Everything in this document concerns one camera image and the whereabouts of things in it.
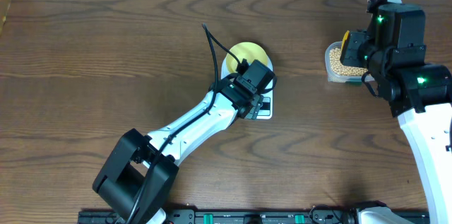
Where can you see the clear plastic container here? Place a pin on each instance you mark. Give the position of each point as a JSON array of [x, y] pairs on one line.
[[333, 77]]

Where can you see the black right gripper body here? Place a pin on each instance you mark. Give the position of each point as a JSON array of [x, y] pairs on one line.
[[357, 49]]

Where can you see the yellow measuring scoop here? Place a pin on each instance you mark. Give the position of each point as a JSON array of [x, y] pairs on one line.
[[345, 41]]

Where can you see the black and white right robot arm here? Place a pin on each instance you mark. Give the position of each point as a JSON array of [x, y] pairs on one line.
[[392, 50]]

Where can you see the soybeans in container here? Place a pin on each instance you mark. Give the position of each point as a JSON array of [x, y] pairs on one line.
[[342, 70]]

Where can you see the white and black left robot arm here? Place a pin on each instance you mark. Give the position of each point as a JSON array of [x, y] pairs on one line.
[[136, 178]]

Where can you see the white digital kitchen scale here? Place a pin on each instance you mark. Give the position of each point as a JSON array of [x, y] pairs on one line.
[[266, 110]]

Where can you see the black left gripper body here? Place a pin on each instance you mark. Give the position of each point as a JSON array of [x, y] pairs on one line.
[[255, 104]]

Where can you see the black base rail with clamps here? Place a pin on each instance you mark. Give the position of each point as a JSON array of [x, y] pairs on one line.
[[190, 216]]

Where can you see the yellow bowl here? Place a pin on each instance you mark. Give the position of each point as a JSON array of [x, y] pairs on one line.
[[244, 50]]

